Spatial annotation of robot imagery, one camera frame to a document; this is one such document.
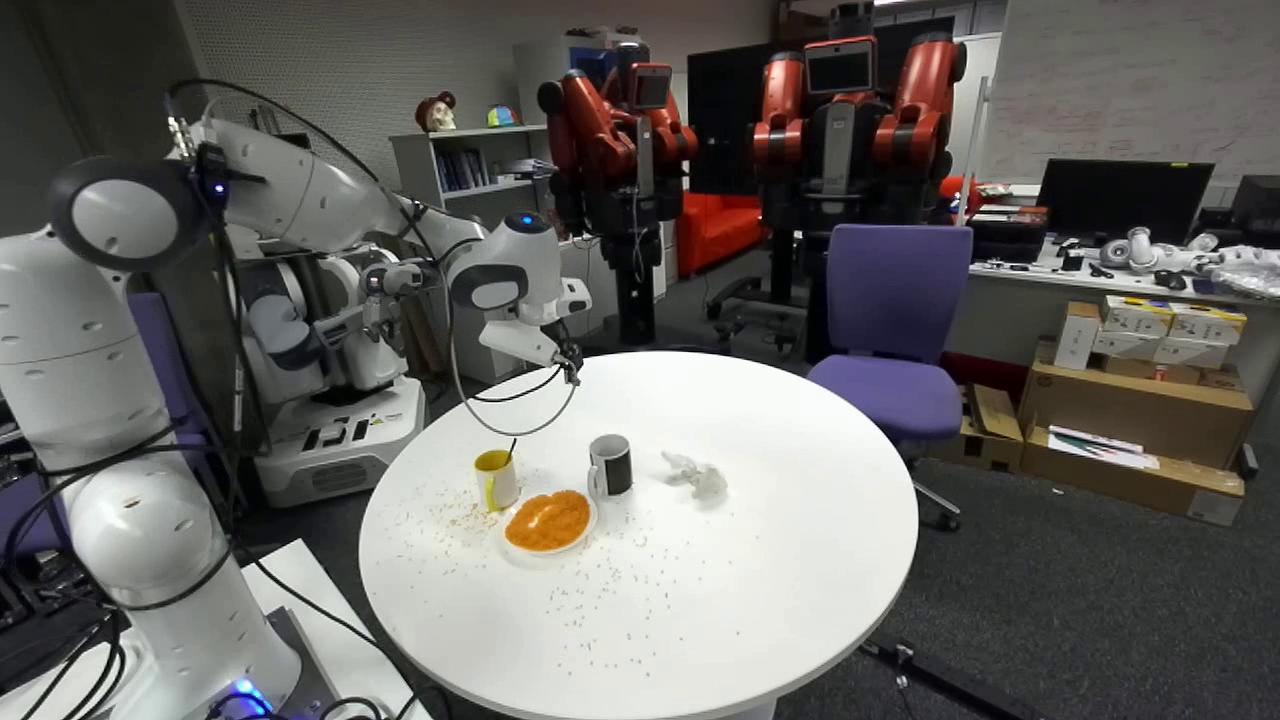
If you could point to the row of books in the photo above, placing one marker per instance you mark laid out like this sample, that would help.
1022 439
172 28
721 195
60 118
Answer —
460 170

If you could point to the white humanoid robot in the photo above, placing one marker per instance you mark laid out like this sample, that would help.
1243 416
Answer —
1150 252

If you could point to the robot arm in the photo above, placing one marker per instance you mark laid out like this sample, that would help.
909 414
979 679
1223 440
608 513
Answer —
130 540

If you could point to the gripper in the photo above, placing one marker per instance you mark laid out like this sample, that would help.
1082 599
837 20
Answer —
515 342

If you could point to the white mug yellow inside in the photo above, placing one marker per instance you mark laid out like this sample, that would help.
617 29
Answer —
497 485

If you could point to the white shelf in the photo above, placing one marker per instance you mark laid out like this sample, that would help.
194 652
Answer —
415 165

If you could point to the black printer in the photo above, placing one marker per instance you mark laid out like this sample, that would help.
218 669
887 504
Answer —
1005 235

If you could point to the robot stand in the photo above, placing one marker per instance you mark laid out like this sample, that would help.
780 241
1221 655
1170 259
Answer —
312 612

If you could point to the red and black robot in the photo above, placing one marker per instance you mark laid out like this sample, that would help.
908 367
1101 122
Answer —
840 130
600 140

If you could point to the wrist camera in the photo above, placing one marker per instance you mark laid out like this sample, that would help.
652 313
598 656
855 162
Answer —
568 360

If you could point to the red sofa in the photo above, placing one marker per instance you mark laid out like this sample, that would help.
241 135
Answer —
715 230

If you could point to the heap of orange grains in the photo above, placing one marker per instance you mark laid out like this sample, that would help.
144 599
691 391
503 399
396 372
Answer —
548 522

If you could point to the skull figure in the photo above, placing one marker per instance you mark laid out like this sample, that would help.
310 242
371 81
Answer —
437 113

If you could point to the white robot on base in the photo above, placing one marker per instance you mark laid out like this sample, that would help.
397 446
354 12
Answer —
340 440

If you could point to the stack of white boxes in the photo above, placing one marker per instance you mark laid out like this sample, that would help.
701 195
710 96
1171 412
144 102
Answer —
1140 330

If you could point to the crumpled white tissue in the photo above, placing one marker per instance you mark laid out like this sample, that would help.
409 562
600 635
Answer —
700 478

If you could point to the open cardboard box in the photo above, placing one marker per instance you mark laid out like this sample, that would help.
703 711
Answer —
990 425

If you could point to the white plate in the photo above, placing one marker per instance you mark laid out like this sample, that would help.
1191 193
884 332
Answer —
520 556

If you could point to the white desk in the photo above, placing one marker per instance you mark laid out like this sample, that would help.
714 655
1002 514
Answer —
1010 310

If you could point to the stack of cardboard boxes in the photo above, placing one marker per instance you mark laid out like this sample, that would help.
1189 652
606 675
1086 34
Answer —
1130 410

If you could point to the black monitor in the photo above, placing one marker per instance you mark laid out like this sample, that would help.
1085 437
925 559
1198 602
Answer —
1258 205
1125 200

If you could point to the scattered grains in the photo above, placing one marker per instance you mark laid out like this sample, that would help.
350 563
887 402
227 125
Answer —
640 580

